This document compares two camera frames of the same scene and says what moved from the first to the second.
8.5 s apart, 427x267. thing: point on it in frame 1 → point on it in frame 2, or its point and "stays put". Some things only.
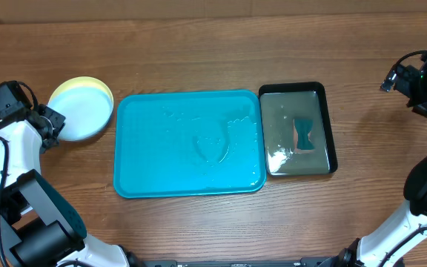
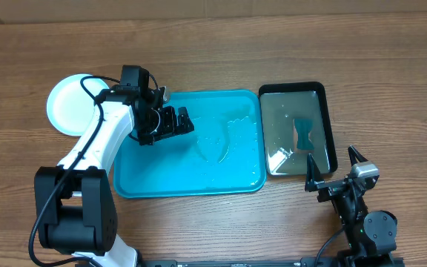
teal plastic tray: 189,143 stays put
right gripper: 425,104 → 333,184
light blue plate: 86,104 stays put
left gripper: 56,119 → 183,124
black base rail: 236,262 stays put
